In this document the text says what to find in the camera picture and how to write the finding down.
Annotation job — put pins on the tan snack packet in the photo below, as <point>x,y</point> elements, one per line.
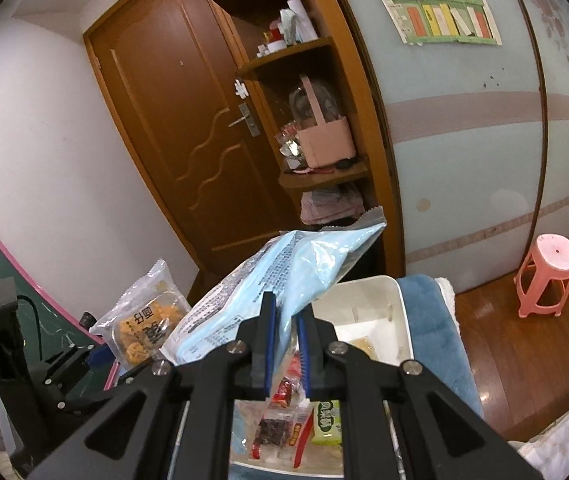
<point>363,349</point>

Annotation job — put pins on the yellow-green snack packet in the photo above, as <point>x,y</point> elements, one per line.
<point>327,422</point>

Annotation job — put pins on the red-topped dark snack packet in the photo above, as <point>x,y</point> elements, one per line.
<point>274,432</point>

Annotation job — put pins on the white plastic bin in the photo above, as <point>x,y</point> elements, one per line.
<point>374,310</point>

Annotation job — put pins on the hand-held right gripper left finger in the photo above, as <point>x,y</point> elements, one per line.
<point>259,360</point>

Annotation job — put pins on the shiny foil wrappers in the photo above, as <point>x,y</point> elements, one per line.
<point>290,147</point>

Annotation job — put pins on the blue blanket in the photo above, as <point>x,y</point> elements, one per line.
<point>434,340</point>

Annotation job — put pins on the red brown snack packet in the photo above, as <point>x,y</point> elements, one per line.
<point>284,392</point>

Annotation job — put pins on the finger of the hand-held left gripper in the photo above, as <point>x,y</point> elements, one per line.
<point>102,360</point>

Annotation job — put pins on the pink plastic stool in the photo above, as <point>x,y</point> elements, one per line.
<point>546,275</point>

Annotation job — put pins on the wooden shelf unit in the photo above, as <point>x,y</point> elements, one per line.
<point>359,125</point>

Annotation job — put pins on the wall poster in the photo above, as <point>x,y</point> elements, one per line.
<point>434,5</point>

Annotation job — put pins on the pale blue wardrobe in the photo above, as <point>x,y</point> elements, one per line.
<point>464,135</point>

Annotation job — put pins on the light blue snack packet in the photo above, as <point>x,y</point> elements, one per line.
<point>274,270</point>

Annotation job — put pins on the pink gift basket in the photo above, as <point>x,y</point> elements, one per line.
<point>324,140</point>

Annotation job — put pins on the clear fried snack packet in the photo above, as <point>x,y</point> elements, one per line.
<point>144,325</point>

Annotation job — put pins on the wooden door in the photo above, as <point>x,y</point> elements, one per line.
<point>164,125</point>

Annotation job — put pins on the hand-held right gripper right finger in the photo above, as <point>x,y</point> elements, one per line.
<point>314,360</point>

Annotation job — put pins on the folded pink clothes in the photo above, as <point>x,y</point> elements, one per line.
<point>329,207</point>

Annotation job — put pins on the white flower door sticker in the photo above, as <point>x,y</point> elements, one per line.
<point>239,89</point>

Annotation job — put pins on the green white paper bag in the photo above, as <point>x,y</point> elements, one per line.
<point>289,27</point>

